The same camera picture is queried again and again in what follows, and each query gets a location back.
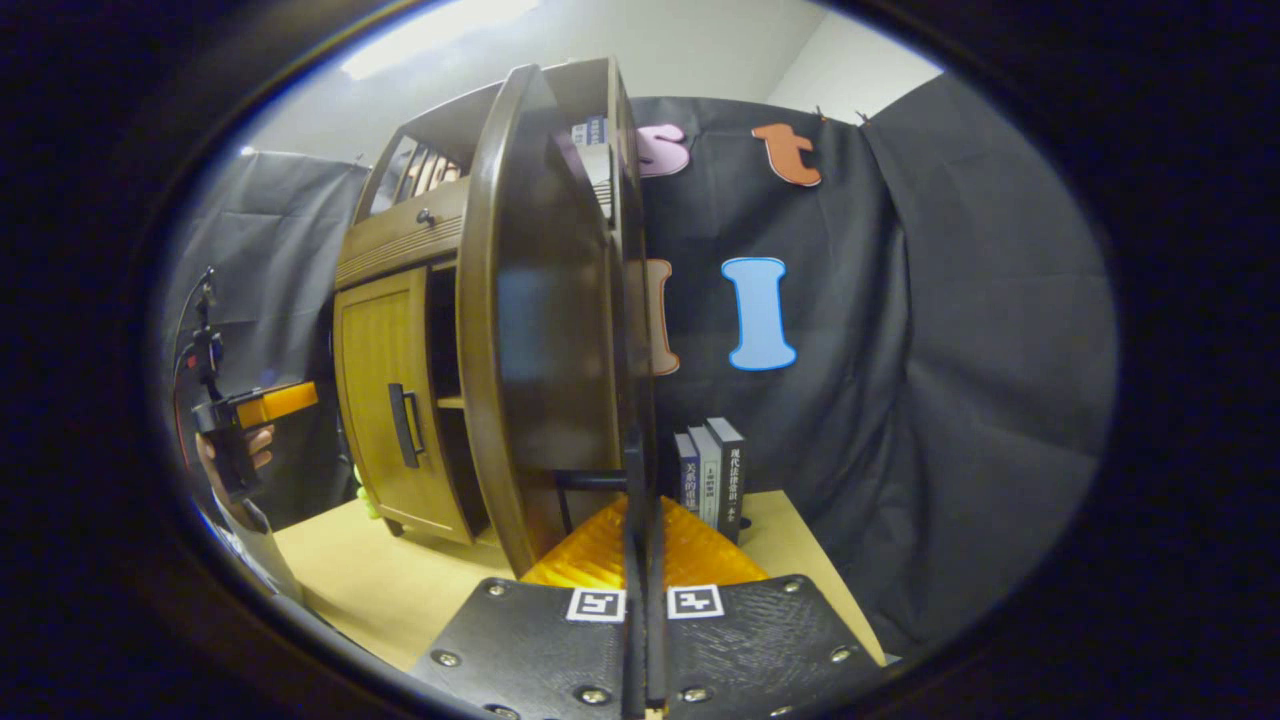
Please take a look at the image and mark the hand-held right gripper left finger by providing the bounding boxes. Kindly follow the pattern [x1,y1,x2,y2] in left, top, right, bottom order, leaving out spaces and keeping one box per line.
[410,430,647,720]

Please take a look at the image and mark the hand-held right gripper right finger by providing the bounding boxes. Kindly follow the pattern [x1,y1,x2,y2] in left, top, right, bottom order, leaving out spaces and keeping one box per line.
[645,430,891,720]

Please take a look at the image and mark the wooden shoe cabinet door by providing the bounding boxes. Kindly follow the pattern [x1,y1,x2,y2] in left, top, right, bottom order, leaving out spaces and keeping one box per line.
[335,265,471,546]
[457,63,661,581]

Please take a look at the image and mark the black door handle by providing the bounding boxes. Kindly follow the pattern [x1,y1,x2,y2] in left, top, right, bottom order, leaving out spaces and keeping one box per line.
[555,470,631,536]
[388,383,426,469]

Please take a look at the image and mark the wooden double-door shoe cabinet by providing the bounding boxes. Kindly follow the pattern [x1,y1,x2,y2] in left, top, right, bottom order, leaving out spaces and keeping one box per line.
[333,57,661,581]

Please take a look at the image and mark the wooden cabinet drawer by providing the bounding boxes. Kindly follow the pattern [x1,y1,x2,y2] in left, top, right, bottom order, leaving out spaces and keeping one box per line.
[335,180,471,291]

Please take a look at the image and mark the black standing book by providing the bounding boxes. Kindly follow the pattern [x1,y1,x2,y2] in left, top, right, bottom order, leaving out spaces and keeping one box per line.
[705,417,746,544]

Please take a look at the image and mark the blue standing book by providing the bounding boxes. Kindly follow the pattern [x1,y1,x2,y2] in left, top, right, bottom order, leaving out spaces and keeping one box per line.
[675,432,701,513]

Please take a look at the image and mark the black backdrop cloth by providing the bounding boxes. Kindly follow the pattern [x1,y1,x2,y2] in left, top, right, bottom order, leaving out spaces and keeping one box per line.
[160,75,1119,661]

